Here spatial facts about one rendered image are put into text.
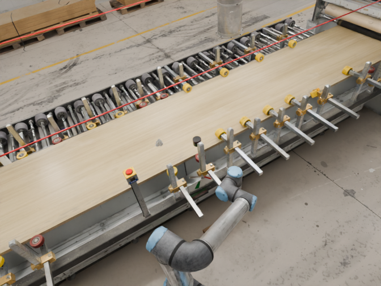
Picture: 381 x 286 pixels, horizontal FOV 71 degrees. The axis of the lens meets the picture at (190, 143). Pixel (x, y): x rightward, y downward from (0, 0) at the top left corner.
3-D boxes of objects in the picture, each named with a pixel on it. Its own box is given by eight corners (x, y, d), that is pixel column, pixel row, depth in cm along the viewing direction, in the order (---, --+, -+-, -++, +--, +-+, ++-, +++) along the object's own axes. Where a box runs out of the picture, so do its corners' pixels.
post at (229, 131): (232, 170, 225) (233, 128, 190) (228, 172, 224) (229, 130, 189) (229, 167, 227) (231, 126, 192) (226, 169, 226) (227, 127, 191)
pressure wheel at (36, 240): (35, 251, 180) (26, 244, 172) (43, 239, 185) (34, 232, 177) (45, 254, 178) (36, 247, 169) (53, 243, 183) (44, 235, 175)
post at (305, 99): (297, 137, 250) (309, 96, 216) (295, 139, 249) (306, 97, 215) (295, 135, 253) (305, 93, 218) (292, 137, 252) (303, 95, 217)
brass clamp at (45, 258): (56, 261, 176) (53, 258, 172) (35, 272, 172) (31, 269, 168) (54, 253, 180) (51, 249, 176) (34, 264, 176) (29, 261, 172)
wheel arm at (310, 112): (337, 130, 211) (338, 127, 209) (334, 132, 210) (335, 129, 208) (290, 99, 243) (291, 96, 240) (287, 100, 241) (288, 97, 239)
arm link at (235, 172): (223, 173, 160) (231, 162, 166) (224, 185, 169) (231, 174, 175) (237, 179, 156) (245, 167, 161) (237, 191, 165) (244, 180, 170)
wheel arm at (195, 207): (203, 217, 183) (203, 214, 180) (199, 219, 183) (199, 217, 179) (174, 175, 211) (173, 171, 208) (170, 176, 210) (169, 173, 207)
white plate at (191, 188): (216, 179, 218) (216, 171, 211) (189, 194, 210) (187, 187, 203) (216, 178, 218) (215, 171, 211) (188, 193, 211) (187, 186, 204)
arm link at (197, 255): (198, 270, 98) (261, 193, 151) (171, 251, 103) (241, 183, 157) (193, 291, 102) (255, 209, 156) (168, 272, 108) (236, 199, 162)
